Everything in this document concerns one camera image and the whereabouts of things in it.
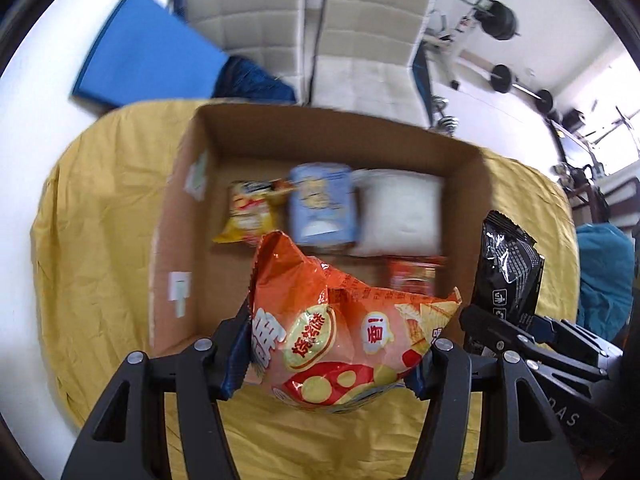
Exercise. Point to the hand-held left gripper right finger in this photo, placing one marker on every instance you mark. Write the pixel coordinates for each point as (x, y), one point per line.
(420, 382)

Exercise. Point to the orange snack bag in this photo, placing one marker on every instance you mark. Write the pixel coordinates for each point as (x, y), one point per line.
(340, 340)

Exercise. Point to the white plastic bag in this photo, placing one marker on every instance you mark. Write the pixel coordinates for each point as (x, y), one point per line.
(400, 210)

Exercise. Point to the cardboard box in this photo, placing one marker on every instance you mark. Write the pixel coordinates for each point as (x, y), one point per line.
(210, 260)

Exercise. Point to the blue netted cloth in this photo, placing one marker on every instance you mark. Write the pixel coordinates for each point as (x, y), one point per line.
(250, 82)

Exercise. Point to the black speaker box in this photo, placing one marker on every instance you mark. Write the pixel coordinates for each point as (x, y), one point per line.
(572, 119)

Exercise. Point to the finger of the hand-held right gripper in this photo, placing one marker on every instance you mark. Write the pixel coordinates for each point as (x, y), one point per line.
(542, 329)
(495, 332)

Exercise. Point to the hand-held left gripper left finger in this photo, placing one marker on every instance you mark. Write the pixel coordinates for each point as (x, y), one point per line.
(232, 365)

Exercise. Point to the black foil packet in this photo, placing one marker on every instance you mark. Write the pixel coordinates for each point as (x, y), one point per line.
(505, 270)

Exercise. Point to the short barbell with black plates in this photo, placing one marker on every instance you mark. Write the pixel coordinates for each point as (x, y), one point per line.
(501, 77)

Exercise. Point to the light blue snack bag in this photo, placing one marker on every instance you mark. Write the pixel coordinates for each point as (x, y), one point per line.
(322, 200)

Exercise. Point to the white padded chair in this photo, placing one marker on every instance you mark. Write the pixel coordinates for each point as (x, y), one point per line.
(370, 35)
(250, 15)

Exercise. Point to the long barbell with black plates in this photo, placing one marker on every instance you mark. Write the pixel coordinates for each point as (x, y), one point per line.
(500, 22)

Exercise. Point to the dark wooden chair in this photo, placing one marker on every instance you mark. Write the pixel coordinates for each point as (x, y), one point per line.
(597, 205)

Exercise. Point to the small chrome dumbbell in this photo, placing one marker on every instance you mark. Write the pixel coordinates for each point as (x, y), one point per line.
(439, 103)
(448, 126)

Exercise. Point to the blue foam mat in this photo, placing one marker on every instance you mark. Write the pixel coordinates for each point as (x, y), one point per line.
(145, 55)

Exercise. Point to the white squat rack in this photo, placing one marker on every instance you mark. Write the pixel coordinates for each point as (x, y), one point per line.
(465, 55)

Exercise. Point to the yellow tablecloth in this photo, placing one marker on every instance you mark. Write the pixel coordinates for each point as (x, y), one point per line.
(100, 235)

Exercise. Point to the red snack packet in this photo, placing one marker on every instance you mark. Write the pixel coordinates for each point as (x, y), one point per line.
(415, 275)

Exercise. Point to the yellow snack bag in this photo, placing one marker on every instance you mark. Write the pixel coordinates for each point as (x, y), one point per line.
(250, 215)

